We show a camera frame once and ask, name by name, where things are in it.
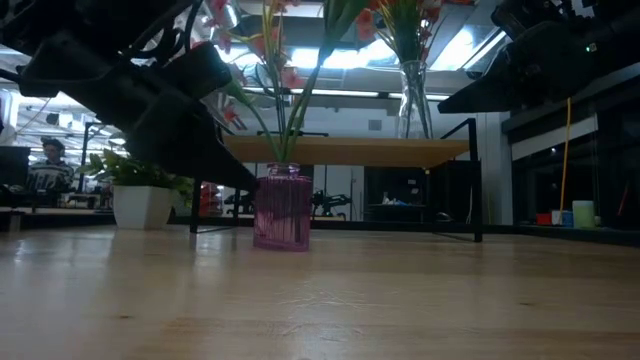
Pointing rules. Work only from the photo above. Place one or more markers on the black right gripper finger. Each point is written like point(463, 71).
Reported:
point(485, 95)

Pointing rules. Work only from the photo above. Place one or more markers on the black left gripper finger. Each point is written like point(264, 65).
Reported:
point(190, 150)

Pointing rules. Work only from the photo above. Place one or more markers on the clear glass vase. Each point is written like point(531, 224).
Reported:
point(415, 110)

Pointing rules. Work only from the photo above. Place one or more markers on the red flower bunch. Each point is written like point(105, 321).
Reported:
point(427, 35)

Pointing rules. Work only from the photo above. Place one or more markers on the peach tulip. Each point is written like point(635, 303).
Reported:
point(292, 145)

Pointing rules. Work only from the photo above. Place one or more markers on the purple ribbed glass vase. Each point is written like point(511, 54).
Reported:
point(282, 210)

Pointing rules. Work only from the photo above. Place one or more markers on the pink flower bunch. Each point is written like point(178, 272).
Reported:
point(290, 77)

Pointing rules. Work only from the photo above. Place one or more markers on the orange flower bunch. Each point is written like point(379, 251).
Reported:
point(365, 25)

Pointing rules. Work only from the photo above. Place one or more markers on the red tulip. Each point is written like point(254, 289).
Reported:
point(336, 20)

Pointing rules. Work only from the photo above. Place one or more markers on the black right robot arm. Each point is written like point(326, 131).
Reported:
point(620, 30)

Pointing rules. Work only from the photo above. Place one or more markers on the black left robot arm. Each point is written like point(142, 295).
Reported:
point(50, 20)

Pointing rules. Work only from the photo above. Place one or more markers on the wooden shelf with black legs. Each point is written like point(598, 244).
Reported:
point(350, 150)

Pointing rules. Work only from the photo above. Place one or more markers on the green plant in white pot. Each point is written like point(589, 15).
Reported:
point(142, 205)

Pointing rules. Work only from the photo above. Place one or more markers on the person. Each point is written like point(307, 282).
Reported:
point(50, 175)

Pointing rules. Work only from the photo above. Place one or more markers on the red box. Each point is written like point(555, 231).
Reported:
point(543, 219)

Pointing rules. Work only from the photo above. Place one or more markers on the white cup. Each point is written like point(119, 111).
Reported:
point(556, 218)

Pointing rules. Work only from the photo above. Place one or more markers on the blue cup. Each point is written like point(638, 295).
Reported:
point(567, 219)

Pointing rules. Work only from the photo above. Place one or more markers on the light green cup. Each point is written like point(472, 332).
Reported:
point(583, 215)

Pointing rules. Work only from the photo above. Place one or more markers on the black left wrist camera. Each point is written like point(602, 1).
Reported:
point(200, 70)

